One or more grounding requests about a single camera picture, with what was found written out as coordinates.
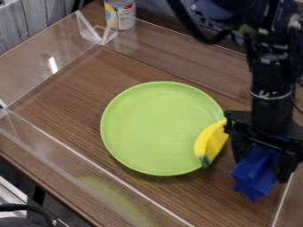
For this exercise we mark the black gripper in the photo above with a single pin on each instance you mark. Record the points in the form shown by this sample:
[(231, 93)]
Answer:
[(267, 125)]

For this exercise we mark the blue plastic block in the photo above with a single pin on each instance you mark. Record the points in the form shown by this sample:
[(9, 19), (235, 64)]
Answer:
[(255, 172)]

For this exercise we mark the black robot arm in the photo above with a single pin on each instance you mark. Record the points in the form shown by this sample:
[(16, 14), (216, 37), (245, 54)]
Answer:
[(269, 26)]

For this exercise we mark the green round plate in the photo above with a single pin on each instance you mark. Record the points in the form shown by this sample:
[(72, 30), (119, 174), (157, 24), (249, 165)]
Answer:
[(152, 125)]

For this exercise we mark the yellow toy banana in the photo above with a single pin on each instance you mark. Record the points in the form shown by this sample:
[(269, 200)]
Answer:
[(209, 143)]

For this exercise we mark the clear acrylic enclosure wall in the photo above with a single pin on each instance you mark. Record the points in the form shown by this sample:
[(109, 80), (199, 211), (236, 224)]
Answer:
[(59, 77)]

